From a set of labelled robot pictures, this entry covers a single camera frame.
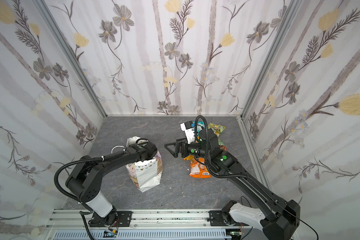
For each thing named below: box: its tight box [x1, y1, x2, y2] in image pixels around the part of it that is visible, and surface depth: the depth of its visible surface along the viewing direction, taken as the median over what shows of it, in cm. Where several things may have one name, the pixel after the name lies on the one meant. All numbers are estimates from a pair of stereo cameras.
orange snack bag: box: [189, 157, 212, 179], surface depth 89 cm
